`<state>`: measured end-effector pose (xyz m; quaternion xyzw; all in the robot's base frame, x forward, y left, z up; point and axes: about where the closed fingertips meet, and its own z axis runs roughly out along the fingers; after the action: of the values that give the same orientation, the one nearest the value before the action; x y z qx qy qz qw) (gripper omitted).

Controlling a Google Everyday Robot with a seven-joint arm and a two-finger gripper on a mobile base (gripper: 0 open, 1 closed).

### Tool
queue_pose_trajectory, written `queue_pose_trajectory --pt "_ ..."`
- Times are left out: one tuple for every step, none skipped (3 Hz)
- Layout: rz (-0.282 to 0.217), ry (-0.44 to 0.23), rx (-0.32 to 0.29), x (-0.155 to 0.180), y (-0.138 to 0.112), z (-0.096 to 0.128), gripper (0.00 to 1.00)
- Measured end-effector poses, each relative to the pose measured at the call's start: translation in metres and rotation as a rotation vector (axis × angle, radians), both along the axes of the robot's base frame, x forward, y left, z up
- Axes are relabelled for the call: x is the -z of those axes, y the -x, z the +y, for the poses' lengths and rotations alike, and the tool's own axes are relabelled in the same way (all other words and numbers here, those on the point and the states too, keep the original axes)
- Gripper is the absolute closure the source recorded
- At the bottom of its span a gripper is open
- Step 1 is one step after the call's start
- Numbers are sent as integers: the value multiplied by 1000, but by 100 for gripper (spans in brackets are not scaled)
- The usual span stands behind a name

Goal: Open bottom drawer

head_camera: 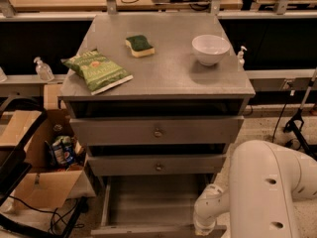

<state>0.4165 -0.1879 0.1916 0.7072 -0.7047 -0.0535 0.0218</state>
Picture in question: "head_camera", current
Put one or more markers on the black cart frame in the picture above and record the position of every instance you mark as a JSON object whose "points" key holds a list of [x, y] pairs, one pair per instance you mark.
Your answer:
{"points": [[13, 169]]}

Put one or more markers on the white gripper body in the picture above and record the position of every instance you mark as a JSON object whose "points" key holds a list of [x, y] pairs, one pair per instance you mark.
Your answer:
{"points": [[202, 218]]}

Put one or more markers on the snack packets in box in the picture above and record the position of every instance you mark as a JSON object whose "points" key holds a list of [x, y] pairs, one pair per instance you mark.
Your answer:
{"points": [[61, 150]]}

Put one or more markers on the green chips bag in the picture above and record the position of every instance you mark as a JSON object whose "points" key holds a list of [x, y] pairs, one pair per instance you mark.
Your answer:
{"points": [[98, 72]]}

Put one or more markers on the grey drawer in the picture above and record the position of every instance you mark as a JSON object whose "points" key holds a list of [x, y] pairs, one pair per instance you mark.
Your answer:
{"points": [[148, 131], [152, 207], [156, 165]]}

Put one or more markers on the black tripod stand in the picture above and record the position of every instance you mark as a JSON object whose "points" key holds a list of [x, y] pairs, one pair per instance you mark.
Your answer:
{"points": [[295, 123]]}

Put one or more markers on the white pump bottle right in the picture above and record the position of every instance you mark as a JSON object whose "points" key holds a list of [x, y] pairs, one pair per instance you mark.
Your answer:
{"points": [[240, 55]]}

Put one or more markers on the grey top drawer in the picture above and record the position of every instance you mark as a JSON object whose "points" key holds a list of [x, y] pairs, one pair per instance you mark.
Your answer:
{"points": [[148, 131]]}

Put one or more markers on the green yellow sponge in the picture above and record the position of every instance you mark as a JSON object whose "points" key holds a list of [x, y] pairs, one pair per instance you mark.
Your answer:
{"points": [[139, 46]]}

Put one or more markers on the grey drawer cabinet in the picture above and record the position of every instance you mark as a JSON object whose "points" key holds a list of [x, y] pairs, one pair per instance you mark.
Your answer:
{"points": [[170, 83]]}

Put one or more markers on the clear sanitizer bottle left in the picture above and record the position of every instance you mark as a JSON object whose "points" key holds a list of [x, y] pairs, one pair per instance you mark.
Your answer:
{"points": [[43, 70]]}

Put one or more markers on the grey bottom drawer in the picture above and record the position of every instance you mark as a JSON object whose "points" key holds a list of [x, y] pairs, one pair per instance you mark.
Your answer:
{"points": [[152, 207]]}

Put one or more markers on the grey middle drawer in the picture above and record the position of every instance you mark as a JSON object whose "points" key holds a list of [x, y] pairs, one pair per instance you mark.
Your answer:
{"points": [[156, 165]]}

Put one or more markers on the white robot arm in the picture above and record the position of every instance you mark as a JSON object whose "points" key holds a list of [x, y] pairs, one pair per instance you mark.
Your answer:
{"points": [[264, 179]]}

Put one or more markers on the cardboard box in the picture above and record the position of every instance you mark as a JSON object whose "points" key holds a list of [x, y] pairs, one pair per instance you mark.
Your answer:
{"points": [[44, 186]]}

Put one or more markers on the white bowl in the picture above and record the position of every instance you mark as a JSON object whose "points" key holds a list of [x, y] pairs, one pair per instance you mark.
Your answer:
{"points": [[210, 49]]}

